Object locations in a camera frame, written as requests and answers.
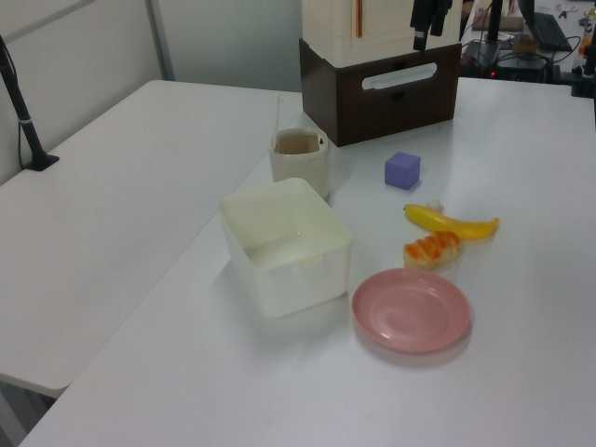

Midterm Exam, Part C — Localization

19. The grey partition post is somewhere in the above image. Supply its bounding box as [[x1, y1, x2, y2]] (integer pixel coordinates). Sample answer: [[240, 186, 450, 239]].
[[144, 0, 177, 82]]

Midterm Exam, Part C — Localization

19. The toy salmon sushi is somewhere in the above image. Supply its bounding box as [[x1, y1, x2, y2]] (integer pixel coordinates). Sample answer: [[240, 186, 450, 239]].
[[401, 230, 463, 272]]

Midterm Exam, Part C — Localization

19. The black monitor stand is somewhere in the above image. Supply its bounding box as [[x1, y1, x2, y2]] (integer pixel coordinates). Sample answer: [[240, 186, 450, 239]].
[[482, 0, 505, 46]]

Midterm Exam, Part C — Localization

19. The black keyboard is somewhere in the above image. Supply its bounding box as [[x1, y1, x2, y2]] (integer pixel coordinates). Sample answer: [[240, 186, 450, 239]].
[[529, 11, 573, 53]]

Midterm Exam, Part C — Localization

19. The brown drawer box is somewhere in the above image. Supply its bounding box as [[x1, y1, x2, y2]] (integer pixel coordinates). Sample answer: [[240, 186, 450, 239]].
[[298, 37, 463, 148]]

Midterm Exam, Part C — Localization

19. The pink plastic plate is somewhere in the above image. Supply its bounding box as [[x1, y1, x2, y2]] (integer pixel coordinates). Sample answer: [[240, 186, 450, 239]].
[[351, 267, 472, 354]]

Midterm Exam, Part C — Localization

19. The yellow toy banana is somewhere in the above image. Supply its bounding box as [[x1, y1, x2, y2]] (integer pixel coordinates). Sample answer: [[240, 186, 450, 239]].
[[402, 203, 501, 242]]

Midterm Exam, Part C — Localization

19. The round cream trash can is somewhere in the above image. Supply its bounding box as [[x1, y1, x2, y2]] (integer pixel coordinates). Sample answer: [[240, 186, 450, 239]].
[[268, 128, 332, 202]]

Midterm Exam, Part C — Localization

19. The white square plastic bin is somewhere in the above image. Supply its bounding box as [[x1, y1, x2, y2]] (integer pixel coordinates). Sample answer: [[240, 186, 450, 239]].
[[218, 177, 353, 319]]

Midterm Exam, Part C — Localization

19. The purple cube block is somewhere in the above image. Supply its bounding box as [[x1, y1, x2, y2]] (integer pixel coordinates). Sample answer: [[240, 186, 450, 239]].
[[384, 151, 423, 191]]

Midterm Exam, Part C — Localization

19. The black camera stand pole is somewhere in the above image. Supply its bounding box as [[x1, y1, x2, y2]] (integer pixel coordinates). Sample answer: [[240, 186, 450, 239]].
[[0, 34, 61, 171]]

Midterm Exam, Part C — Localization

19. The black electronics box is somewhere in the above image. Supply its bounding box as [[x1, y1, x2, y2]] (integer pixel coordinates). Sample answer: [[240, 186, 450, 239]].
[[488, 51, 549, 81]]

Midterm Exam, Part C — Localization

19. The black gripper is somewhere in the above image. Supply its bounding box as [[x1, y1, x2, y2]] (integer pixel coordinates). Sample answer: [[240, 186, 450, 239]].
[[409, 0, 455, 51]]

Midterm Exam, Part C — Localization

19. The black clamp mount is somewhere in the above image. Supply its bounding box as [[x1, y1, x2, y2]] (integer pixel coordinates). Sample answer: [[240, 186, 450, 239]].
[[568, 44, 596, 99]]

